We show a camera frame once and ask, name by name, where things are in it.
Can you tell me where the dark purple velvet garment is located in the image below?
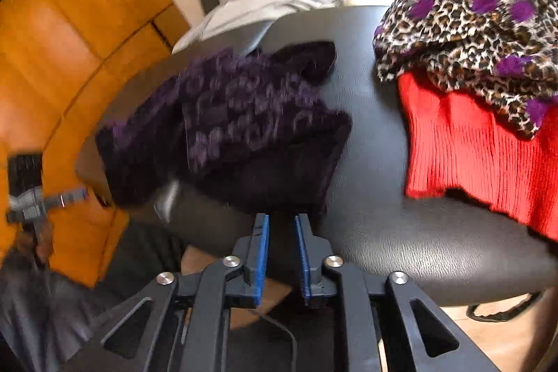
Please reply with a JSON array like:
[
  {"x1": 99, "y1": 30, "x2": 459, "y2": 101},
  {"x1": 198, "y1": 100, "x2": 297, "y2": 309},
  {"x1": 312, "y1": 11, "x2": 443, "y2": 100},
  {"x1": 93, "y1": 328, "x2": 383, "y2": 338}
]
[{"x1": 96, "y1": 40, "x2": 352, "y2": 214}]

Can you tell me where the wooden cabinet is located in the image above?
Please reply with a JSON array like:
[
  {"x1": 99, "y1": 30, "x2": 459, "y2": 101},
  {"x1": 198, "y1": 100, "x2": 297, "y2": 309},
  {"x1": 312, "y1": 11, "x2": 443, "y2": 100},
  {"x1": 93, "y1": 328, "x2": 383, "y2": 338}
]
[{"x1": 0, "y1": 0, "x2": 191, "y2": 290}]

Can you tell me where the grey hoodie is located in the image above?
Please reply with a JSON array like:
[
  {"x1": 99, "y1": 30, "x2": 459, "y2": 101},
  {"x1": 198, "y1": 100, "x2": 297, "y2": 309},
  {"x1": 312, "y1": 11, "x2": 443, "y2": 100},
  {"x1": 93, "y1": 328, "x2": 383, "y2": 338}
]
[{"x1": 172, "y1": 0, "x2": 347, "y2": 54}]

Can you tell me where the red knit sweater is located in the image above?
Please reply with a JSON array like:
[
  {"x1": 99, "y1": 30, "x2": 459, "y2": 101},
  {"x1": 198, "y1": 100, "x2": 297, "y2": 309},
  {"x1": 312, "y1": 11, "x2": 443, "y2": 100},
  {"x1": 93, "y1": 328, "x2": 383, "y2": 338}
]
[{"x1": 398, "y1": 72, "x2": 557, "y2": 240}]

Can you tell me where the leopard print purple-dotted garment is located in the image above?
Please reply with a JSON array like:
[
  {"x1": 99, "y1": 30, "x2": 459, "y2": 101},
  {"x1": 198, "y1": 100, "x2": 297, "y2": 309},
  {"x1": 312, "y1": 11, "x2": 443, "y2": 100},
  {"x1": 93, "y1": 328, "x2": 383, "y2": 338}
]
[{"x1": 372, "y1": 0, "x2": 557, "y2": 138}]

